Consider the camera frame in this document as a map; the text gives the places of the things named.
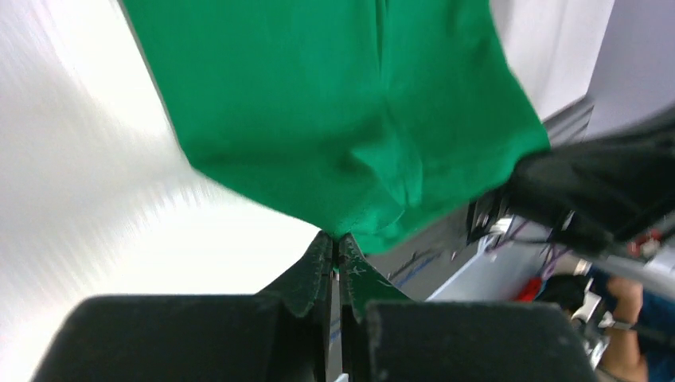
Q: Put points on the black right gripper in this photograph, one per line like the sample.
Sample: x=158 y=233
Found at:
x=606 y=194

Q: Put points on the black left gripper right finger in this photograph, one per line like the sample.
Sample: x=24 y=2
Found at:
x=386 y=336

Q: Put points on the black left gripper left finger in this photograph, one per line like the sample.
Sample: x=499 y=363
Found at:
x=280 y=333

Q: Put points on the green t-shirt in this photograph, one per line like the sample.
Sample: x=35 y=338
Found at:
x=370 y=118

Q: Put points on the person's hand in background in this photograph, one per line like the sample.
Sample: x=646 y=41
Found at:
x=623 y=358

